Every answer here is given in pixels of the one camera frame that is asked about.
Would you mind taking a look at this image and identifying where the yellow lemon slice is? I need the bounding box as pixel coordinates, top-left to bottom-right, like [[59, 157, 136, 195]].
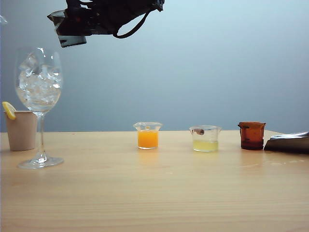
[[1, 101, 17, 121]]

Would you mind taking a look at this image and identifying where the clear measuring cup orange juice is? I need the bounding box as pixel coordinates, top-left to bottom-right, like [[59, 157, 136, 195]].
[[133, 122, 163, 150]]

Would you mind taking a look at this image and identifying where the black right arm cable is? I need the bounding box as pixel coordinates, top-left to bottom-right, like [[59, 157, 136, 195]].
[[112, 11, 152, 39]]

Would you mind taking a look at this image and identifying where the beige paper cup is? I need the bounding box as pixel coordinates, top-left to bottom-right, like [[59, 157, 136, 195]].
[[3, 110, 39, 152]]

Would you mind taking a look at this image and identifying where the clear measuring cup pale yellow liquid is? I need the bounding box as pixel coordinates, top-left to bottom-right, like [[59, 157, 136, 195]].
[[189, 125, 222, 153]]

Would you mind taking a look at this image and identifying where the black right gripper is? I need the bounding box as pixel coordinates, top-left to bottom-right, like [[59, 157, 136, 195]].
[[56, 0, 137, 48]]

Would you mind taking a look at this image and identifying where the silver metal object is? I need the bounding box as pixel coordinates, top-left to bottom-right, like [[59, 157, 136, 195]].
[[263, 131, 309, 154]]

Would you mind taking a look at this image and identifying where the wine glass with ice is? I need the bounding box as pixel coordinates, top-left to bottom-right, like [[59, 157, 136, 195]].
[[14, 47, 65, 170]]

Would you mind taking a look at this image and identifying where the amber brown glass measuring cup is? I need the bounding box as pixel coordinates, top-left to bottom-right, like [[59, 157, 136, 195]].
[[238, 121, 266, 150]]

